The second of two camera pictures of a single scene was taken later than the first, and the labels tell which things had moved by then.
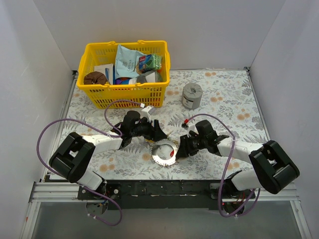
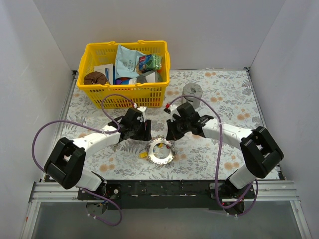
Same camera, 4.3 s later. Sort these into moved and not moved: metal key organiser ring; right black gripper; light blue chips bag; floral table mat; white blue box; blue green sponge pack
Moved: right black gripper; metal key organiser ring
Not moved: light blue chips bag; white blue box; blue green sponge pack; floral table mat
